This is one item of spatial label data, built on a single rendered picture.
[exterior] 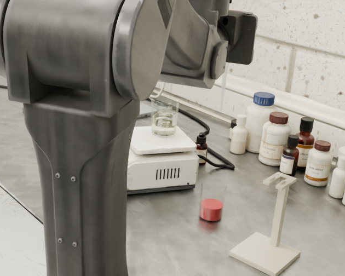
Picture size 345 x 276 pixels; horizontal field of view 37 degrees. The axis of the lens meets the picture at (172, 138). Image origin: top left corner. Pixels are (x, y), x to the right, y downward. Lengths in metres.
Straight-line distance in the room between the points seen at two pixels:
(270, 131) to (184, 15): 0.69
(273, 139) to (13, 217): 0.55
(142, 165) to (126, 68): 0.65
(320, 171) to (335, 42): 0.30
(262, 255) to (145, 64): 0.55
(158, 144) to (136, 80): 0.66
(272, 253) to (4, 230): 0.41
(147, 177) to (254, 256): 0.26
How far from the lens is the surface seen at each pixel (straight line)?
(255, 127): 1.18
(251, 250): 0.82
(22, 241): 0.83
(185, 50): 0.47
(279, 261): 0.81
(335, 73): 1.22
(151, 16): 0.31
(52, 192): 0.35
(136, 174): 0.94
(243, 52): 0.71
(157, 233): 0.85
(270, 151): 1.13
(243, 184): 1.04
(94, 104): 0.30
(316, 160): 1.06
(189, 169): 0.97
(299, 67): 1.27
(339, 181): 1.04
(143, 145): 0.94
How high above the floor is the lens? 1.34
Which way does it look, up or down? 21 degrees down
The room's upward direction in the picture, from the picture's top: 4 degrees clockwise
